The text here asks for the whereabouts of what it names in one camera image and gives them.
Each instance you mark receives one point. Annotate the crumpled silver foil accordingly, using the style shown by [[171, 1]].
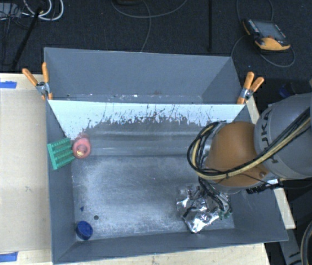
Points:
[[197, 217]]

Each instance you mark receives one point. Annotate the grey metal bin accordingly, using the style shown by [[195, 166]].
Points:
[[134, 186]]

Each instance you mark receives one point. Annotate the blue round cap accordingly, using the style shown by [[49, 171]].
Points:
[[84, 230]]

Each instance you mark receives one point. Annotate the pink round toy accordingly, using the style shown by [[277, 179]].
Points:
[[81, 147]]

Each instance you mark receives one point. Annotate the green ridged block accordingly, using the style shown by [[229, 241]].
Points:
[[61, 153]]

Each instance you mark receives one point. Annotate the pale flat board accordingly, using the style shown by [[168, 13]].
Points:
[[23, 161]]

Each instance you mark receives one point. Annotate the black cylinder on white bracket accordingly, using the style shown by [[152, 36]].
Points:
[[256, 190]]

